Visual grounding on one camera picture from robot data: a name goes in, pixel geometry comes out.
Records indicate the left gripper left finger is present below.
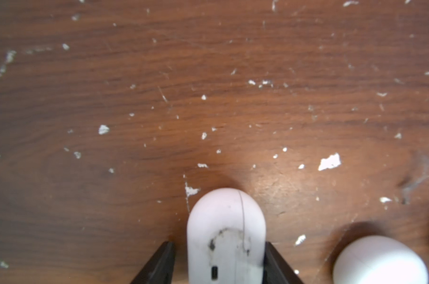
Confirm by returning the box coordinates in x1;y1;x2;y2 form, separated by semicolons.
131;241;175;284

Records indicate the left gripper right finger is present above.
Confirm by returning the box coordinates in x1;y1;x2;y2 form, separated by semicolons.
262;242;303;284

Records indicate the white oval earphone case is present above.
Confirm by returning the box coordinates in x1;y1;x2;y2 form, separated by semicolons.
187;188;266;284

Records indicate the white round earphone case bottom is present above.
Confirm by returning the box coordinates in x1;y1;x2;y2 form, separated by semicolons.
332;235;429;284

